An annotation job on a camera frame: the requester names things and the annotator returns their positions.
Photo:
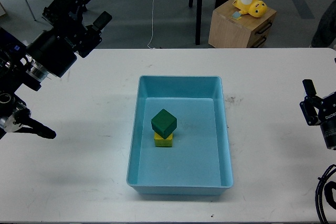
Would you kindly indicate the blue plastic bin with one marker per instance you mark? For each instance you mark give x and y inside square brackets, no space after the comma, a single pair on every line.
[199,162]

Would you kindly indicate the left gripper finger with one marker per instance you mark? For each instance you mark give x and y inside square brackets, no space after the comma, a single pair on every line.
[62,14]
[90,38]

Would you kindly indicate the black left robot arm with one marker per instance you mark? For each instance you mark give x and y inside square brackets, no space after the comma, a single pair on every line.
[17,69]

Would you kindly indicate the yellow plush toy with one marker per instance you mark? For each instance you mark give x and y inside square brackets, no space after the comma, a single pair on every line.
[255,8]

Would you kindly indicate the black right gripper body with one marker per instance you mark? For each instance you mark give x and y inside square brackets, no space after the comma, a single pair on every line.
[326,115]

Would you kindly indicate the green block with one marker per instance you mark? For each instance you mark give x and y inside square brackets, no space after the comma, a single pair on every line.
[164,123]

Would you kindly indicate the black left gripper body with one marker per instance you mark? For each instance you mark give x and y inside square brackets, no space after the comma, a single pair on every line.
[57,49]

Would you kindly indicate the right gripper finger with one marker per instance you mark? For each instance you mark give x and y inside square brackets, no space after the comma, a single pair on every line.
[312,105]

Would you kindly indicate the yellow block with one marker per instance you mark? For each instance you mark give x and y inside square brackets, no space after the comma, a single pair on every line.
[163,142]

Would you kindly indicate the small blue green card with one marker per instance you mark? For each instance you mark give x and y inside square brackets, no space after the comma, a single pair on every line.
[236,16]

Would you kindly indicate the wooden drawer cabinet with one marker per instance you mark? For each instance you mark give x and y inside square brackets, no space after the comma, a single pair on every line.
[246,32]

